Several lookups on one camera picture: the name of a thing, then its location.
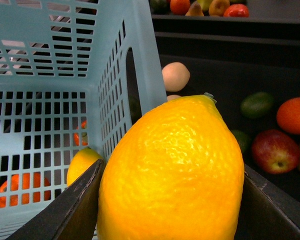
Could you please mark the near black fruit tray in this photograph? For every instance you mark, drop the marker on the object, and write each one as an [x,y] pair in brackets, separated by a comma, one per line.
[232,68]

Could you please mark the large teal basket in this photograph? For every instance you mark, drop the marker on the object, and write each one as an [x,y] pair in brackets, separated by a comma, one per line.
[63,62]

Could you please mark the green lime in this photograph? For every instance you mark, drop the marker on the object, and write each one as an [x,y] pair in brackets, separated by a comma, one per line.
[256,105]
[243,139]

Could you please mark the red apple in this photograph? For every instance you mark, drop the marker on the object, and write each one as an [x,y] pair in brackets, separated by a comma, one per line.
[275,152]

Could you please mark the white pear lower left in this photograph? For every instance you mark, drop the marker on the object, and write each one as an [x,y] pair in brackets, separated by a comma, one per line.
[173,97]

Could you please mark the green lime lower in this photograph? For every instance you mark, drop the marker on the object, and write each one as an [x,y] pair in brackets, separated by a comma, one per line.
[243,139]

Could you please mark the yellow lemon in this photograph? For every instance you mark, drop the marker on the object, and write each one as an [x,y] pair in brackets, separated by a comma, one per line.
[177,174]
[81,161]

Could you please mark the white pear upper left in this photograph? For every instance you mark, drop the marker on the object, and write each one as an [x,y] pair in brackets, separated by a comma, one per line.
[175,76]

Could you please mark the green lime upper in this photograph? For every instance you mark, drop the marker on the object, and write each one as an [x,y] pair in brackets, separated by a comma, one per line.
[256,105]

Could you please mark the orange persimmon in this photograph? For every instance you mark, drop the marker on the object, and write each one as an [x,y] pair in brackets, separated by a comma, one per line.
[81,138]

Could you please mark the far red tomato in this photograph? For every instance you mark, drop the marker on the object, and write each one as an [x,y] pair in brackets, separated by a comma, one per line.
[237,10]

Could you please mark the white pear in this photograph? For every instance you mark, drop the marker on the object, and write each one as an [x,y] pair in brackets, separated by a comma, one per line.
[175,76]
[173,97]

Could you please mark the small orange tangerine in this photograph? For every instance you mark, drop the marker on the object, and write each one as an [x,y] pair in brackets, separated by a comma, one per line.
[288,116]

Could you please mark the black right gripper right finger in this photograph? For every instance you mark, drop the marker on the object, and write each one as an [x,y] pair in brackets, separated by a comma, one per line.
[266,212]

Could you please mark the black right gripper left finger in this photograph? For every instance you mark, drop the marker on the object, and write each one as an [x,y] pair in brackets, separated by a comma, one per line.
[72,215]

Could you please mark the orange with stem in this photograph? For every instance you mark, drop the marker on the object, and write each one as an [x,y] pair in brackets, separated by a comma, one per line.
[24,189]

